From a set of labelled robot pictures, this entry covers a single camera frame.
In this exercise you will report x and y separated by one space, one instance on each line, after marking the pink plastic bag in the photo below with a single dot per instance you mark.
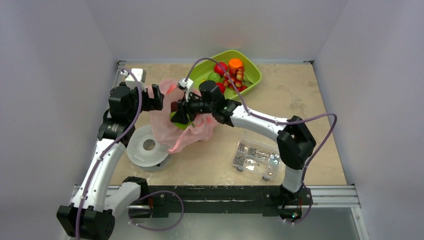
165 132

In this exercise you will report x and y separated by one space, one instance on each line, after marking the green fake custard apple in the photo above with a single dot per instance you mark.
213 76

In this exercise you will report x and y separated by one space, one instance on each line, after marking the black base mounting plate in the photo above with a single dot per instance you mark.
265 200

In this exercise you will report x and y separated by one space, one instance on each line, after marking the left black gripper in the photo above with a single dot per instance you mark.
152 104

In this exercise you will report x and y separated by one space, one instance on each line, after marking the clear plastic screw box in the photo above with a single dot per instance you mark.
257 156

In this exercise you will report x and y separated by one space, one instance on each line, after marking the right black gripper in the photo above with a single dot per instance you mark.
182 109

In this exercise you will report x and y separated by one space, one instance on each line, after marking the aluminium frame rail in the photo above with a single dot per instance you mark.
322 196

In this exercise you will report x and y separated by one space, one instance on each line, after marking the red fake pomegranate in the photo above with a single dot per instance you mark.
221 87

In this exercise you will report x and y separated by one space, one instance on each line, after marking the orange fake tangerine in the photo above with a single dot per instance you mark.
235 63

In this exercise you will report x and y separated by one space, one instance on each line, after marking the green fake leaf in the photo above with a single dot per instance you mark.
180 125

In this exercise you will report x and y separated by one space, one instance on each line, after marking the white filament spool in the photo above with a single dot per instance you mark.
145 151

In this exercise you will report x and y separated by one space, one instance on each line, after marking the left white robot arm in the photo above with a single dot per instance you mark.
91 214

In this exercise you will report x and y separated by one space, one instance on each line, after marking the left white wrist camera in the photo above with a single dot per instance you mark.
138 75

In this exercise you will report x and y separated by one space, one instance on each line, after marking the fake lychee bunch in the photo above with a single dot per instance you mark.
238 77

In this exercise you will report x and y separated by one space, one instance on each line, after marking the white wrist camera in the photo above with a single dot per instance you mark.
138 75
187 86

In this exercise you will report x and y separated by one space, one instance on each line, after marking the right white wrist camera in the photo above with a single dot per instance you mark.
187 86

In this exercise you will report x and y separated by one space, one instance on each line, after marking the red fake apple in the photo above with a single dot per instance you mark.
220 68

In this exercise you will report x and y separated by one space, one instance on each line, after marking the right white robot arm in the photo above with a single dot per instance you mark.
294 140

